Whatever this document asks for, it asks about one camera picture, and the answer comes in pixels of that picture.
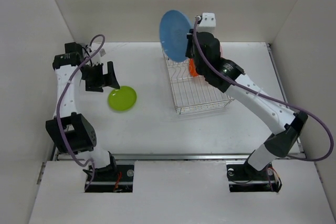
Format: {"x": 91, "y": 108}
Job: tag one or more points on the orange plate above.
{"x": 192, "y": 68}

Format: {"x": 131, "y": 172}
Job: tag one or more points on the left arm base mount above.
{"x": 111, "y": 181}

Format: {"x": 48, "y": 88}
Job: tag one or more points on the green plate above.
{"x": 122, "y": 99}

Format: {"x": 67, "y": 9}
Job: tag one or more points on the pink plate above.
{"x": 221, "y": 51}

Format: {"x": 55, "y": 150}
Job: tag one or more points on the blue plate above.
{"x": 173, "y": 30}

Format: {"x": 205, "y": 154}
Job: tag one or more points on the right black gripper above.
{"x": 189, "y": 36}

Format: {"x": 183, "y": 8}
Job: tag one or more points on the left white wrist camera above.
{"x": 98, "y": 54}

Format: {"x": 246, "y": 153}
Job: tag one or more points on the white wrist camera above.
{"x": 98, "y": 54}
{"x": 206, "y": 22}

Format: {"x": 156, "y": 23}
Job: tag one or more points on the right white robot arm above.
{"x": 228, "y": 77}

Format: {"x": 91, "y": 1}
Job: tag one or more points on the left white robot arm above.
{"x": 70, "y": 131}

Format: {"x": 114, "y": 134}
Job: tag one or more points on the metal wire dish rack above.
{"x": 192, "y": 94}

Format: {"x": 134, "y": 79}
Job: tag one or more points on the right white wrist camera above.
{"x": 206, "y": 22}

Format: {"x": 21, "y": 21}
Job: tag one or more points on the aluminium table rail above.
{"x": 152, "y": 127}

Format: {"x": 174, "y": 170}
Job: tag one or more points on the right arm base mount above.
{"x": 243, "y": 180}

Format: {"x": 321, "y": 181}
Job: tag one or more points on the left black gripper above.
{"x": 106, "y": 80}

